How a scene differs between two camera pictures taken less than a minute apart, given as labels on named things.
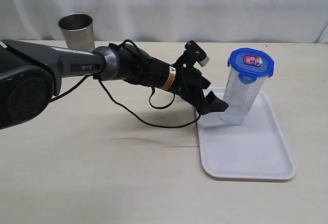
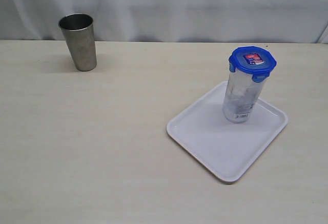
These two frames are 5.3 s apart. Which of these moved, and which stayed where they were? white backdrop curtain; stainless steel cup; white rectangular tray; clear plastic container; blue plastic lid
Moved: clear plastic container; blue plastic lid; white rectangular tray
Stayed: white backdrop curtain; stainless steel cup
